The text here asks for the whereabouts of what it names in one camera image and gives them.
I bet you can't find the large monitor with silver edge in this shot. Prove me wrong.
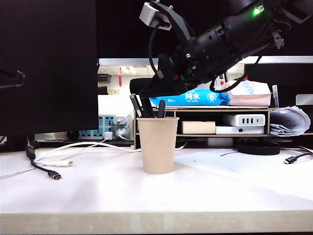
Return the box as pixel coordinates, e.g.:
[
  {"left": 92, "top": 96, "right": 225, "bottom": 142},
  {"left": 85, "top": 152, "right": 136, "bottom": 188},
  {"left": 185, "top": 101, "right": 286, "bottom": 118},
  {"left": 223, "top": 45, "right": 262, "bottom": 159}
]
[{"left": 96, "top": 0, "right": 313, "bottom": 66}]

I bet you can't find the black office chair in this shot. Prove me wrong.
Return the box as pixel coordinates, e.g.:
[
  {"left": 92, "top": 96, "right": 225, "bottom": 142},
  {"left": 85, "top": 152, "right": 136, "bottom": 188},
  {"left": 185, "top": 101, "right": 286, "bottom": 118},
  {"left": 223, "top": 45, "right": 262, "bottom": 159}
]
[{"left": 129, "top": 77, "right": 157, "bottom": 95}]

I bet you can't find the white round power plug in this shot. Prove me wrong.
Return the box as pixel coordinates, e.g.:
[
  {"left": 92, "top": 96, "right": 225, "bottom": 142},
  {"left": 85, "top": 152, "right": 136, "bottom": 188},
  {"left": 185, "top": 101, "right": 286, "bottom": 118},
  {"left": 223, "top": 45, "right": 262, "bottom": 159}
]
[{"left": 114, "top": 127, "right": 134, "bottom": 141}]

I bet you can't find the blue and white power strip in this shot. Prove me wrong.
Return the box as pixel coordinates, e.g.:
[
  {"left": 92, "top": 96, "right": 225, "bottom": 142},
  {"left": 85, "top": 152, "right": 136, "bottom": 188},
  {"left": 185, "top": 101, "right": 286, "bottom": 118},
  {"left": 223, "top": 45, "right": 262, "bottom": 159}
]
[{"left": 79, "top": 115, "right": 134, "bottom": 140}]

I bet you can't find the black camera cable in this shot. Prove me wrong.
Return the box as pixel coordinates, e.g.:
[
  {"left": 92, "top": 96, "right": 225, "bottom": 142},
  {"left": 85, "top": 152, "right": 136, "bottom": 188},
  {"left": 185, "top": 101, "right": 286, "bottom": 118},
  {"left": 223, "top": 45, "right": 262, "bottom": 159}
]
[{"left": 147, "top": 22, "right": 172, "bottom": 75}]

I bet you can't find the flat white box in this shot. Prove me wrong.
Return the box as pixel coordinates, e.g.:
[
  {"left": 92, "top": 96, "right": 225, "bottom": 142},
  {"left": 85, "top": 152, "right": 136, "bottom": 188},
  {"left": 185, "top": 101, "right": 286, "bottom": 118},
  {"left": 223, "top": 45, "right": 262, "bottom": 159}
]
[{"left": 215, "top": 126, "right": 265, "bottom": 135}]

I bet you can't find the black cable with silver plug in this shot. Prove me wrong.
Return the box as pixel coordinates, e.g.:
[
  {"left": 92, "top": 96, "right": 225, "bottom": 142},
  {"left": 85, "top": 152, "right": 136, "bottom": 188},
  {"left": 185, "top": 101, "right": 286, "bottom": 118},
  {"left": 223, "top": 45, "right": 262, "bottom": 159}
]
[{"left": 283, "top": 153, "right": 313, "bottom": 165}]

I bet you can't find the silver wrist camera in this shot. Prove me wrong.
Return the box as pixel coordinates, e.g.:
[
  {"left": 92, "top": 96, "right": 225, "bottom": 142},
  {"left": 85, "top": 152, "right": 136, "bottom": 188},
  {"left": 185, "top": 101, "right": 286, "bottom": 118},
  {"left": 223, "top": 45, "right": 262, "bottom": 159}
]
[{"left": 139, "top": 1, "right": 172, "bottom": 31}]

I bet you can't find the white multi-port charger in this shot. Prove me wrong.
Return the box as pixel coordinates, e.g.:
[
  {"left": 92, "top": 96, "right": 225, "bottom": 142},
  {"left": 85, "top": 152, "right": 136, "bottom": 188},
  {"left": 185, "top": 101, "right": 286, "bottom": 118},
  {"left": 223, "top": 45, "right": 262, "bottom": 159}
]
[{"left": 223, "top": 114, "right": 266, "bottom": 127}]

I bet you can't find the black monitor with silver foot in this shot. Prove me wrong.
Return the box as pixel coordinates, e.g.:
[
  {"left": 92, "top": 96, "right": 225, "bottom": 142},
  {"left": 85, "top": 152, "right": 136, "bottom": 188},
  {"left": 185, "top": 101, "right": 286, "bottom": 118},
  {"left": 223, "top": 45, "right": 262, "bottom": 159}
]
[{"left": 0, "top": 0, "right": 99, "bottom": 152}]

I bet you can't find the beige paper cup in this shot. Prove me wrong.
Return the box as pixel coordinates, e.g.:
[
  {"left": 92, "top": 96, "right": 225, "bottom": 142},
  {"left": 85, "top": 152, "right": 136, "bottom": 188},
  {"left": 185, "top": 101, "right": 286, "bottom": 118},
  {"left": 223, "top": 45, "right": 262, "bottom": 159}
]
[{"left": 136, "top": 117, "right": 180, "bottom": 175}]

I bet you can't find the thick white USB cable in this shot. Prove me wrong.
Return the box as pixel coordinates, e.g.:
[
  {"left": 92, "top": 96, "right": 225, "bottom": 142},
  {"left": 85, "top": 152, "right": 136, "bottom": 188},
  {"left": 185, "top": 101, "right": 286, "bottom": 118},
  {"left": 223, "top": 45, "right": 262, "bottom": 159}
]
[{"left": 33, "top": 141, "right": 142, "bottom": 168}]

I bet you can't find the white box under shelf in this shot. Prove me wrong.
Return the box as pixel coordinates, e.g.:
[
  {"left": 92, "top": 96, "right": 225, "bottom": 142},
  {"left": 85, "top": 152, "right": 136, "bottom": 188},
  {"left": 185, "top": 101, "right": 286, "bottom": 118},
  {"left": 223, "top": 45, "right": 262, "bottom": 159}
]
[{"left": 207, "top": 137, "right": 234, "bottom": 147}]

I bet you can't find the blue wet wipes pack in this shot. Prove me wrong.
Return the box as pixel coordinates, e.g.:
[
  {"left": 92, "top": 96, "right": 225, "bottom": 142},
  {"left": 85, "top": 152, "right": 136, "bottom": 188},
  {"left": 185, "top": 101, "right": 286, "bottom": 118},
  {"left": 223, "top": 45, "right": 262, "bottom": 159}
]
[{"left": 149, "top": 84, "right": 231, "bottom": 106}]

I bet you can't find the dark grey pen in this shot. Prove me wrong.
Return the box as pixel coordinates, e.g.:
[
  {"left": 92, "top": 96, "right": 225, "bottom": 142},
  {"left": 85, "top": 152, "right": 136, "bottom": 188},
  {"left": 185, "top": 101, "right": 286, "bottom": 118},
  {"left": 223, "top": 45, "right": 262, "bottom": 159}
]
[{"left": 156, "top": 99, "right": 166, "bottom": 118}]

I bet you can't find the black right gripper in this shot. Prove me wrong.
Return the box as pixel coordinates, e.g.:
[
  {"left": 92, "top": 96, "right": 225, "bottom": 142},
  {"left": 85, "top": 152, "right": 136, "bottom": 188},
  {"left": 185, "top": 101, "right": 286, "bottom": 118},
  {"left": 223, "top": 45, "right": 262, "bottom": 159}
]
[{"left": 138, "top": 36, "right": 209, "bottom": 98}]

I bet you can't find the thin white cable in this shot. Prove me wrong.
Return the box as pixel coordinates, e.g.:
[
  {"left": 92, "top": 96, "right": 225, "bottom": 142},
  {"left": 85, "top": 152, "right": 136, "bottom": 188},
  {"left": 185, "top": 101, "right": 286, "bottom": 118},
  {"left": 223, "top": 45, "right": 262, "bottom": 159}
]
[{"left": 0, "top": 139, "right": 111, "bottom": 180}]

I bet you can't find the black HDMI cable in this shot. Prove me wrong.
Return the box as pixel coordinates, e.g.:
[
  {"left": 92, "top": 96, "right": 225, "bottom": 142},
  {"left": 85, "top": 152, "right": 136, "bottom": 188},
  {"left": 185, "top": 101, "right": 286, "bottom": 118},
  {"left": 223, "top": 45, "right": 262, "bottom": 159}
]
[{"left": 24, "top": 136, "right": 63, "bottom": 181}]

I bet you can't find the wooden desk shelf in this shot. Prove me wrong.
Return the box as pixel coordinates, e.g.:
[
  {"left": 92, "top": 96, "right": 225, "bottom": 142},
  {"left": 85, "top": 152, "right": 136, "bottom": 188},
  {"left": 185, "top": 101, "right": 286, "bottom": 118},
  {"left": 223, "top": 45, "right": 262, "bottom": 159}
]
[{"left": 133, "top": 105, "right": 313, "bottom": 150}]

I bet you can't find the rolled paper stack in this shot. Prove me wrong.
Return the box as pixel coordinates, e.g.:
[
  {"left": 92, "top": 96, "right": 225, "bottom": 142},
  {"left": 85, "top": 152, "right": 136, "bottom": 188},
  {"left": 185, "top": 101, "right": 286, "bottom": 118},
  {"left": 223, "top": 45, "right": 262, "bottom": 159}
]
[{"left": 268, "top": 106, "right": 311, "bottom": 137}]

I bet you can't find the silver monitor stand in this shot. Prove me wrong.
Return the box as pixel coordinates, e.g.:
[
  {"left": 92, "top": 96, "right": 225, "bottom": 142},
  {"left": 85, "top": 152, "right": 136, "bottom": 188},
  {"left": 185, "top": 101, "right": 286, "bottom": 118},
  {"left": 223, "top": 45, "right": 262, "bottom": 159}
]
[{"left": 295, "top": 94, "right": 313, "bottom": 106}]

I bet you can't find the pink tissue pack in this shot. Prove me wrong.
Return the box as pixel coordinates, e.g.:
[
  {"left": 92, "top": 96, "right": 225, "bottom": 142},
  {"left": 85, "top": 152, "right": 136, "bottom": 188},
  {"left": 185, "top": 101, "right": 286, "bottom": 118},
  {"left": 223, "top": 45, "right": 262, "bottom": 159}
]
[{"left": 215, "top": 80, "right": 272, "bottom": 107}]

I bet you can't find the beige box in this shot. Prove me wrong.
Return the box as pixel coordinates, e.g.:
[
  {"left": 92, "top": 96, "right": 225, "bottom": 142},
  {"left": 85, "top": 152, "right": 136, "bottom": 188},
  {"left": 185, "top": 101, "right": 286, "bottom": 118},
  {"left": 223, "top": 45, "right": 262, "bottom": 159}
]
[{"left": 181, "top": 121, "right": 216, "bottom": 135}]

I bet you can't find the black round monitor base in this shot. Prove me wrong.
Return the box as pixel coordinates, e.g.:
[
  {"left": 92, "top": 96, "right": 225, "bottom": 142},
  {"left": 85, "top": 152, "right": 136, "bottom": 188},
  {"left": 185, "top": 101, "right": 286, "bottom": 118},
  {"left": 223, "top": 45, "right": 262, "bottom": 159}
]
[{"left": 236, "top": 139, "right": 281, "bottom": 156}]

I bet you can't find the black pen with silver clip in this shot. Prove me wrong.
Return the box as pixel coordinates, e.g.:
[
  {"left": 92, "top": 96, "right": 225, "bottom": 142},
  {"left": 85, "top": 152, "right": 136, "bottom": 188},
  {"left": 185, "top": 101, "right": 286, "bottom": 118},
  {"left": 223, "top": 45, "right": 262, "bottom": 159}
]
[{"left": 129, "top": 94, "right": 143, "bottom": 118}]

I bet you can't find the thick black marker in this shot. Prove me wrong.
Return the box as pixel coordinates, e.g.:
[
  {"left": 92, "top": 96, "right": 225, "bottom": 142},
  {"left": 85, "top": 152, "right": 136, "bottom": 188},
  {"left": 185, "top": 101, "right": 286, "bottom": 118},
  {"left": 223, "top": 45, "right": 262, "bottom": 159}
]
[{"left": 140, "top": 96, "right": 155, "bottom": 118}]

